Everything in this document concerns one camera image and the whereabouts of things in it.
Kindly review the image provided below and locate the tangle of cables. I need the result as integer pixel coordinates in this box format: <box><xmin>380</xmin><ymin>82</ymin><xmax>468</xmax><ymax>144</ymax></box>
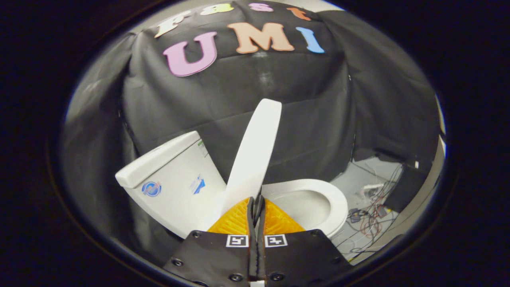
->
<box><xmin>331</xmin><ymin>163</ymin><xmax>404</xmax><ymax>260</ymax></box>

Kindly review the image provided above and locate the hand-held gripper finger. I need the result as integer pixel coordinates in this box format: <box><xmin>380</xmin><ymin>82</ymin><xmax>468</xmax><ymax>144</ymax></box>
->
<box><xmin>163</xmin><ymin>196</ymin><xmax>257</xmax><ymax>287</ymax></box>
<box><xmin>257</xmin><ymin>195</ymin><xmax>353</xmax><ymax>287</ymax></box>

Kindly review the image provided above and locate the white toilet seat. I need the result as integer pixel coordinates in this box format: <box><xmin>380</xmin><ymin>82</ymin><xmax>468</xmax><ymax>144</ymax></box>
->
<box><xmin>261</xmin><ymin>179</ymin><xmax>349</xmax><ymax>239</ymax></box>

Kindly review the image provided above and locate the white ceramic toilet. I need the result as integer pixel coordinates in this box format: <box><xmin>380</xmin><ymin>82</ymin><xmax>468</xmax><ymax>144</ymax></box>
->
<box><xmin>115</xmin><ymin>131</ymin><xmax>348</xmax><ymax>240</ymax></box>

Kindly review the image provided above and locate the black backdrop cloth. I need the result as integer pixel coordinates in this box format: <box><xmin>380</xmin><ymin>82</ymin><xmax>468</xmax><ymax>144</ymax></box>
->
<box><xmin>64</xmin><ymin>0</ymin><xmax>441</xmax><ymax>267</ymax></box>

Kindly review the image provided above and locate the white power strip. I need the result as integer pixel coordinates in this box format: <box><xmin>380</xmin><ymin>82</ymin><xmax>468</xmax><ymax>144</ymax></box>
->
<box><xmin>361</xmin><ymin>183</ymin><xmax>385</xmax><ymax>197</ymax></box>

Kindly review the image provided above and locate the black box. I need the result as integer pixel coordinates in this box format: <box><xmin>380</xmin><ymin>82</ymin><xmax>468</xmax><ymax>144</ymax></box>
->
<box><xmin>384</xmin><ymin>163</ymin><xmax>429</xmax><ymax>213</ymax></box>

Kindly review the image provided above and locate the white toilet lid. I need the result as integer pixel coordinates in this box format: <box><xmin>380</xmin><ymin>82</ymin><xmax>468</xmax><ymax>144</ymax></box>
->
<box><xmin>207</xmin><ymin>98</ymin><xmax>282</xmax><ymax>231</ymax></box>

